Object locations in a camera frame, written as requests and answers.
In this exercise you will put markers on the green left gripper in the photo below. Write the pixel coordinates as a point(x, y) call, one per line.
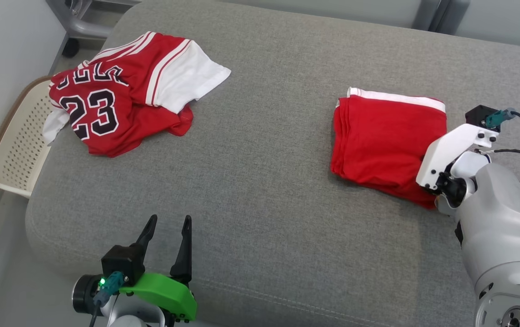
point(169, 295)

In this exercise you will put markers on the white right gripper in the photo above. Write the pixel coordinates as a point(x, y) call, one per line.
point(446, 147)

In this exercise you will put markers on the red shorts with white stripe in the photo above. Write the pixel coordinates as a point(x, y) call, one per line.
point(382, 141)

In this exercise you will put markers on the red white number 23 jersey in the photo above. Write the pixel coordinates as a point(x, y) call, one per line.
point(119, 100)

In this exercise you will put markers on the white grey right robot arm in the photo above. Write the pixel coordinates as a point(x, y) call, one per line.
point(500, 218)

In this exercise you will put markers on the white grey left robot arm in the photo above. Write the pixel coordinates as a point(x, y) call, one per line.
point(137, 318)

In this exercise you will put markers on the cream perforated laundry basket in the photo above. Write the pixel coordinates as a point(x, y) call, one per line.
point(19, 141)

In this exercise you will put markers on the grey metal cart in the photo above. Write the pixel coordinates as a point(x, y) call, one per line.
point(82, 18)

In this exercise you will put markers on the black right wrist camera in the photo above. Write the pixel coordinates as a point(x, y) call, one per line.
point(477, 116)

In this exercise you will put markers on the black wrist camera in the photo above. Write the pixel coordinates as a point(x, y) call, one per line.
point(121, 261)
point(477, 116)

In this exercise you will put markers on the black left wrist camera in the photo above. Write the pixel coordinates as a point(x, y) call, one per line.
point(121, 261)

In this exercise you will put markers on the grey vertical wall post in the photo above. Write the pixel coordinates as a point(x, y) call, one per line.
point(441, 13)

